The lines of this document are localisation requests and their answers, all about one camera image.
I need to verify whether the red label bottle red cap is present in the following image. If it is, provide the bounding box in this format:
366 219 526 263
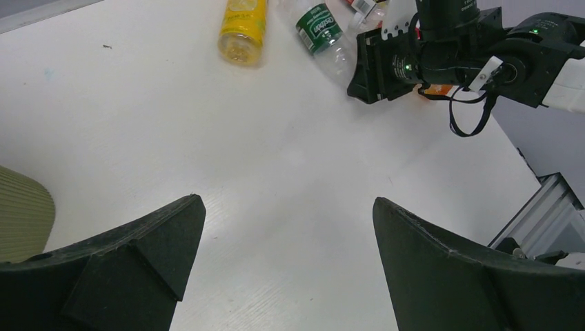
346 0 387 31

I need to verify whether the aluminium frame rail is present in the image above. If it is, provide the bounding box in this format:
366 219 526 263
488 172 584 259

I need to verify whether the green plastic mesh bin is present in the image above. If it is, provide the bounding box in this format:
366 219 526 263
1 166 55 263

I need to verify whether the dark green label bottle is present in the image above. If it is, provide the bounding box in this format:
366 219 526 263
277 1 357 90

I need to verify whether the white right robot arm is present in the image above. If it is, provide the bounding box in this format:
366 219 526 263
347 1 584 113

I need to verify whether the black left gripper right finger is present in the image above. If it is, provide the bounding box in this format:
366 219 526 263
373 197 584 330

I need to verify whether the yellow juice bottle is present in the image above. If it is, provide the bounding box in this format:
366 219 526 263
217 0 268 66

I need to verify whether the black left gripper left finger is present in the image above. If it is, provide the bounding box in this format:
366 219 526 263
1 194 206 330

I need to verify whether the orange label tea bottle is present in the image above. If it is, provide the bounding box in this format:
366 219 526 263
417 84 454 97

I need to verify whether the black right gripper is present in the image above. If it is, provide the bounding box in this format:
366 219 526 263
346 18 458 105

